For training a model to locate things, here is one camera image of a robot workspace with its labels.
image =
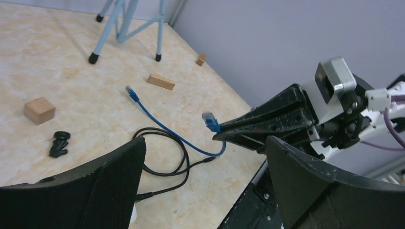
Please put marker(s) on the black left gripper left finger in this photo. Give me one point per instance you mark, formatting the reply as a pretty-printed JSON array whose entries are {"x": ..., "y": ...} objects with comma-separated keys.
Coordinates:
[{"x": 99, "y": 194}]

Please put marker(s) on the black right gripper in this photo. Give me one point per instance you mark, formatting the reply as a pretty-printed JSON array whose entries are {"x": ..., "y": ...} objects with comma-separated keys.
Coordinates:
[{"x": 337, "y": 133}]

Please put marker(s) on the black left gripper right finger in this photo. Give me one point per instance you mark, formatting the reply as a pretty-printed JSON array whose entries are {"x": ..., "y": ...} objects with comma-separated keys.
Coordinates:
[{"x": 313, "y": 194}]

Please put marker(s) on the white TP-Link switch box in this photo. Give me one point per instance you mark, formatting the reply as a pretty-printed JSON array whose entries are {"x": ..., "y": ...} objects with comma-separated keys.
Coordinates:
[{"x": 133, "y": 215}]

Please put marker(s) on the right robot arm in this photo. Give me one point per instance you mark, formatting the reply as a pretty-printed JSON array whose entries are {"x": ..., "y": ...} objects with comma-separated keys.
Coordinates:
[{"x": 390, "y": 120}]

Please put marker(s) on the small black rubber part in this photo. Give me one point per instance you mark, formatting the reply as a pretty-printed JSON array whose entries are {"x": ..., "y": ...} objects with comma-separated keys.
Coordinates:
[{"x": 59, "y": 144}]

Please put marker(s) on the small wooden cube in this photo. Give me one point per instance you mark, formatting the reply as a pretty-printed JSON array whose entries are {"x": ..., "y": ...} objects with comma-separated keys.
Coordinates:
[{"x": 39, "y": 110}]

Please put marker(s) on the curved wooden block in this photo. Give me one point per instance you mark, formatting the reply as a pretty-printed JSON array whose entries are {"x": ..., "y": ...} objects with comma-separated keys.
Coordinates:
[{"x": 201, "y": 59}]

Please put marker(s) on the flat wooden plank block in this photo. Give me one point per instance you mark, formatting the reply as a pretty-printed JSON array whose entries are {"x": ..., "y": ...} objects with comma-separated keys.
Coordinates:
[{"x": 160, "y": 81}]

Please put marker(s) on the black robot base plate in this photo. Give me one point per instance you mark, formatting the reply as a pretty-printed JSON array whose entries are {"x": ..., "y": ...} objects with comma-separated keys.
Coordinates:
[{"x": 256, "y": 207}]

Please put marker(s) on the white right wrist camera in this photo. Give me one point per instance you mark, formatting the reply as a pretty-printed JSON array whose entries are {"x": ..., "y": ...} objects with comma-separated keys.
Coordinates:
[{"x": 339, "y": 86}]

